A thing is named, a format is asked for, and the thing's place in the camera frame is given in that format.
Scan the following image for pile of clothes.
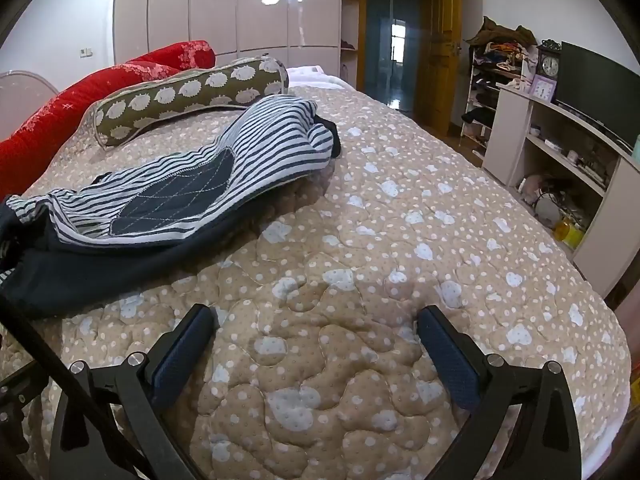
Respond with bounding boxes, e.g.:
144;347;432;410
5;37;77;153
465;16;538;68

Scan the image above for sheep print bolster pillow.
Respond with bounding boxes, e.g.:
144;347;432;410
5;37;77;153
92;55;291;150

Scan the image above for large red pillow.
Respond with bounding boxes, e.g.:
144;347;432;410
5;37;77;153
0;62;181;201

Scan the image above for yellow container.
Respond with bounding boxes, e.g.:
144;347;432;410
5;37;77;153
555;215;586;248

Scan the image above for striped pants with navy patch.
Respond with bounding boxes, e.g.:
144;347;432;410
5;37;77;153
0;94;343;318

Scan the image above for black television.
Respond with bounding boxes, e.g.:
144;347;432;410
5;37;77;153
555;41;640;148

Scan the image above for beige dotted quilt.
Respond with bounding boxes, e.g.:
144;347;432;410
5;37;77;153
0;77;631;480

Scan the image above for white television cabinet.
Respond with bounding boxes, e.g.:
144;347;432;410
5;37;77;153
482;82;640;301

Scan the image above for clear plastic chair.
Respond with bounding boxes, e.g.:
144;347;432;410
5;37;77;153
0;71;60;96

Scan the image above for small red pillow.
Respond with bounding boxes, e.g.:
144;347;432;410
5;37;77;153
125;40;217;72

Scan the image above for white folded blanket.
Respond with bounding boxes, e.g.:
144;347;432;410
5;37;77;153
286;65;351;91

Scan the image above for glossy white wardrobe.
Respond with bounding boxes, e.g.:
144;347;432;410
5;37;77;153
112;0;361;88

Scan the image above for small purple clock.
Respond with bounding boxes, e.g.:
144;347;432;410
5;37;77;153
530;75;557;103

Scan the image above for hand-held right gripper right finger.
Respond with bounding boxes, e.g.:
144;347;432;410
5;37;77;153
416;305;583;480

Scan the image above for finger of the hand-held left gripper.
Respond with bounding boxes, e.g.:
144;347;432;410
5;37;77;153
0;291;156;480

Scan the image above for ornate dark mantel clock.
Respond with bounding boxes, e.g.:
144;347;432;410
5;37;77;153
537;39;562;81

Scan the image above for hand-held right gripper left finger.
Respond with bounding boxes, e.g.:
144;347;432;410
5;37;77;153
50;304;221;480

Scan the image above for shoe rack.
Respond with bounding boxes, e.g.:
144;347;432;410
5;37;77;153
460;42;538;161

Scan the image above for wooden door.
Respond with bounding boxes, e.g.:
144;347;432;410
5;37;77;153
419;0;463;136

